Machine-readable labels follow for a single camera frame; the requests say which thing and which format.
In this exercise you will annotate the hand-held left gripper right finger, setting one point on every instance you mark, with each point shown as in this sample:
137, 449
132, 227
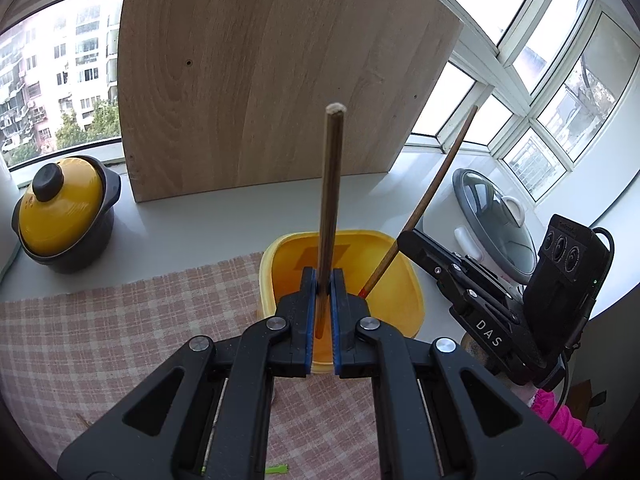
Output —
336, 320

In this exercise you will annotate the large light wooden board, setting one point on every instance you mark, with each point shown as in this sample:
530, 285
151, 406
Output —
280, 75

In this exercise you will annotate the pink checked table cloth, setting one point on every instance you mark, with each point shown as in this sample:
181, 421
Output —
125, 330

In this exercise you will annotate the yellow pot lid black knob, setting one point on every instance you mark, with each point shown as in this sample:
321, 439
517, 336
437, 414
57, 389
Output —
65, 210

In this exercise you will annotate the brown wooden chopstick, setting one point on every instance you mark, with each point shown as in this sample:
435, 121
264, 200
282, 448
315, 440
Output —
330, 185
435, 180

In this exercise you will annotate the brown cardboard piece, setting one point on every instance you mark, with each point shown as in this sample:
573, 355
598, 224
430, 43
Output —
587, 395

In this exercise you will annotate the grey glass pot lid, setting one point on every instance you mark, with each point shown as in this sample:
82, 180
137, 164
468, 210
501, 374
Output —
495, 230

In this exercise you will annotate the white framed window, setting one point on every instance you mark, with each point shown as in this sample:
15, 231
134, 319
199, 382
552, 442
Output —
60, 85
545, 85

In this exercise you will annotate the small green plastic piece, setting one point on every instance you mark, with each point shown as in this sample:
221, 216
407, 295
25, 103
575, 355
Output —
277, 469

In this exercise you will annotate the person's right hand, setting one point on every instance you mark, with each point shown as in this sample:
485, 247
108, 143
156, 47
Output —
475, 347

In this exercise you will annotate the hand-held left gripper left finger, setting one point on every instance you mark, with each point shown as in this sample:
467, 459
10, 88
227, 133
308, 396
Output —
310, 320

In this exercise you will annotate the person's right forearm pink sleeve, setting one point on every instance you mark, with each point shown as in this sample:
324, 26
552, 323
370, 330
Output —
565, 422

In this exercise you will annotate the yellow plastic container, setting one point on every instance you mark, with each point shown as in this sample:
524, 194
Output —
395, 300

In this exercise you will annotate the black ceramic pot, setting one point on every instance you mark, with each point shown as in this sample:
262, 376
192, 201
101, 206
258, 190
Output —
85, 245

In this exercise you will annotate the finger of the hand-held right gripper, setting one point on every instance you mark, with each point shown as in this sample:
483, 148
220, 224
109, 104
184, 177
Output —
425, 255

